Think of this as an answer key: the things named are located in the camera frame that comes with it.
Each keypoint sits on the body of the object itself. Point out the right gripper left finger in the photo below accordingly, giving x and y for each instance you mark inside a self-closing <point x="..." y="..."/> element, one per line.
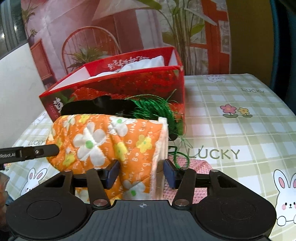
<point x="98" y="181"/>

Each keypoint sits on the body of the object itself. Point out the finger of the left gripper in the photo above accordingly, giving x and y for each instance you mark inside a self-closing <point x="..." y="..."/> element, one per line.
<point x="40" y="151"/>

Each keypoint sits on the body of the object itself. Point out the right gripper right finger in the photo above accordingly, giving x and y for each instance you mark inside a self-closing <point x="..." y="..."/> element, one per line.
<point x="181" y="180"/>

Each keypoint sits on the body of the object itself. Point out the pink waffle cloth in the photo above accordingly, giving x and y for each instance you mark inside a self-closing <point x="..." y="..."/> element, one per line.
<point x="202" y="183"/>

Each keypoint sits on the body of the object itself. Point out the orange floral towel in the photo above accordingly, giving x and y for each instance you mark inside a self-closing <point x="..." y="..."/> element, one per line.
<point x="93" y="141"/>

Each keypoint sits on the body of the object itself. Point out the black eye mask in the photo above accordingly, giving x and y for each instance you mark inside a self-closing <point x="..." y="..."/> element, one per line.
<point x="100" y="105"/>

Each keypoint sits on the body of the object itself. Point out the green tassel thread bundle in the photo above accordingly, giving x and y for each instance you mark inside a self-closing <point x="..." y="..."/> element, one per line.
<point x="152" y="107"/>

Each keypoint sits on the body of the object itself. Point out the white mesh cloth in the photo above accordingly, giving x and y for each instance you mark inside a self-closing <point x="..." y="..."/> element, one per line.
<point x="142" y="64"/>

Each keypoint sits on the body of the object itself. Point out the printed room backdrop cloth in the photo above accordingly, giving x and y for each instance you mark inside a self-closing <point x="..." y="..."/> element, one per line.
<point x="199" y="30"/>

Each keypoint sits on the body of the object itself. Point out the person's left hand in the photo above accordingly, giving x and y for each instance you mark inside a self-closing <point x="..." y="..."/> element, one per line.
<point x="3" y="198"/>

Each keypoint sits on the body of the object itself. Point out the white marble panel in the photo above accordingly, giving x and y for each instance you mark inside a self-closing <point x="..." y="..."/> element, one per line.
<point x="21" y="86"/>

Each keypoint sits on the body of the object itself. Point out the green plaid rabbit tablecloth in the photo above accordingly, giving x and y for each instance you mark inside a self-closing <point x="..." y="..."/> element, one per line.
<point x="235" y="123"/>

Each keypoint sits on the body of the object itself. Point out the red strawberry cardboard box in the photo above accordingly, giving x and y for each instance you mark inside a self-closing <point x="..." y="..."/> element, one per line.
<point x="160" y="81"/>

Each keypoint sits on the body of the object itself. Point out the dark window frame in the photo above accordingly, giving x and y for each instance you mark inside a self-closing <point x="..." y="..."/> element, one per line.
<point x="12" y="30"/>

